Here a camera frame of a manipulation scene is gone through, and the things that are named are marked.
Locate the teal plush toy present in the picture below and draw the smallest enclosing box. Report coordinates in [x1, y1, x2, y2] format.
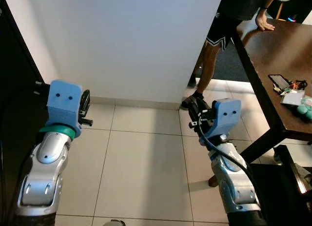
[296, 96, 312, 121]

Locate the pale card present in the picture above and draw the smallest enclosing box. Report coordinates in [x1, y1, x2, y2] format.
[281, 89, 306, 106]

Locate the person's bare hand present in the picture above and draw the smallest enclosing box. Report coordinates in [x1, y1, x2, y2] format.
[255, 9, 276, 32]

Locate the person's sneaker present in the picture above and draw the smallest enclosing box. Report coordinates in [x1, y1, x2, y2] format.
[181, 91, 203, 109]

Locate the dark wooden cabinet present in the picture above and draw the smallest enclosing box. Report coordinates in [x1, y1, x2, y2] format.
[0, 6, 49, 226]

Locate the key bunch with black loop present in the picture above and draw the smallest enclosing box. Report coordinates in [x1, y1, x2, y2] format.
[274, 80, 309, 96]

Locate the dark brown wooden table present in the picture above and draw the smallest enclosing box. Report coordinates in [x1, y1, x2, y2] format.
[209, 19, 312, 187]

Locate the grey robot foot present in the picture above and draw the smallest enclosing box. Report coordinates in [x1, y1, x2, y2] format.
[102, 219, 126, 226]

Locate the person in black clothes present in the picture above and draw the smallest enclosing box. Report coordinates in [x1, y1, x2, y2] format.
[188, 0, 279, 109]

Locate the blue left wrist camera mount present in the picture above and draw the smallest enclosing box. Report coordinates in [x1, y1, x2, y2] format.
[46, 80, 83, 130]

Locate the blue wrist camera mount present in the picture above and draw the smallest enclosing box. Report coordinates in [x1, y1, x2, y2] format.
[46, 80, 83, 130]
[212, 98, 243, 139]

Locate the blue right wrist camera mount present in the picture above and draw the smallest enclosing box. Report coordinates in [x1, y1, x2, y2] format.
[212, 98, 243, 139]

